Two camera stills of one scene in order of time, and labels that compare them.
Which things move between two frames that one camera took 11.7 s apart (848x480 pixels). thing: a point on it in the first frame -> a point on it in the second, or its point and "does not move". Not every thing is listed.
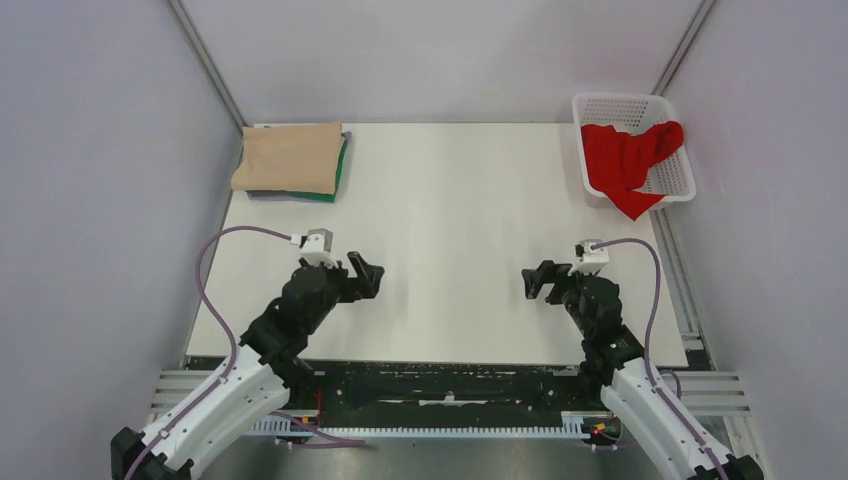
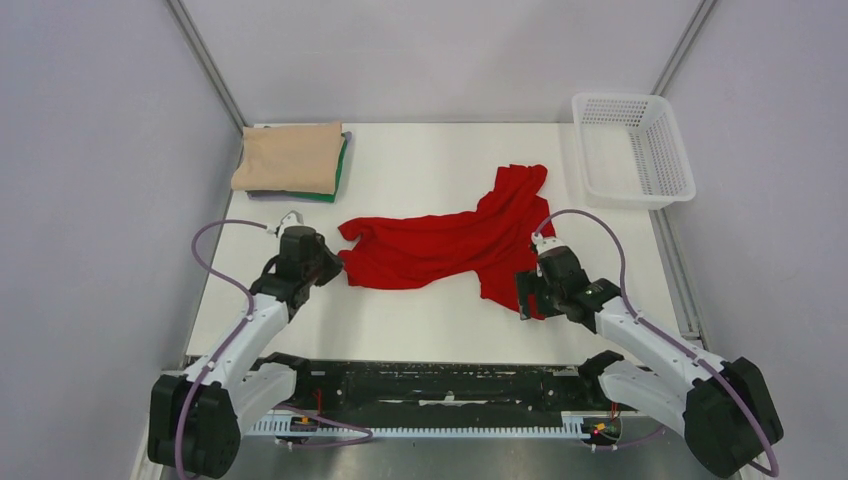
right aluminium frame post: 681,50 does not move
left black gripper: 364,286 -> 334,264
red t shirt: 619,162 -> 494,241
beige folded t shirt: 300,158 does not move
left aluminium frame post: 208,66 does not move
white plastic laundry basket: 635,114 does not move
